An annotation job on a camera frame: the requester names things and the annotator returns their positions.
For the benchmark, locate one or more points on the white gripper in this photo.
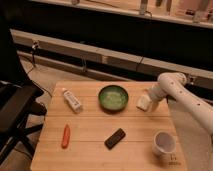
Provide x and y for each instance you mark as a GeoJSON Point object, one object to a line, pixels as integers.
{"type": "Point", "coordinates": [156, 94]}

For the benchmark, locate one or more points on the white sponge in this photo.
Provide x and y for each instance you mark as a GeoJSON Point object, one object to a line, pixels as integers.
{"type": "Point", "coordinates": [144, 102]}

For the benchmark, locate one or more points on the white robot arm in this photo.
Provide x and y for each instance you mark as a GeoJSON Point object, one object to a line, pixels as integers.
{"type": "Point", "coordinates": [173, 84]}

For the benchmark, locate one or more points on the green bowl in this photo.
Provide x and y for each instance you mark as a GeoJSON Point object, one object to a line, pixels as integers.
{"type": "Point", "coordinates": [113, 98]}

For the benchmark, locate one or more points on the black rectangular block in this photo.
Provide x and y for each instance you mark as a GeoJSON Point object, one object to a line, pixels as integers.
{"type": "Point", "coordinates": [115, 138]}

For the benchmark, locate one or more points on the wooden table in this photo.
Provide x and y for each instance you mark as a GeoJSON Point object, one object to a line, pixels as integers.
{"type": "Point", "coordinates": [92, 126]}

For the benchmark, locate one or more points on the white tube bottle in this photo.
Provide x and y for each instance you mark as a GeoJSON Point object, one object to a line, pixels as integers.
{"type": "Point", "coordinates": [73, 102]}

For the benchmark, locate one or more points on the orange carrot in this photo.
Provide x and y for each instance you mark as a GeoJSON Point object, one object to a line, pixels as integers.
{"type": "Point", "coordinates": [66, 137]}

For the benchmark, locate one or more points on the black office chair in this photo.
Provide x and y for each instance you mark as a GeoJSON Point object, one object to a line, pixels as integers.
{"type": "Point", "coordinates": [16, 104]}

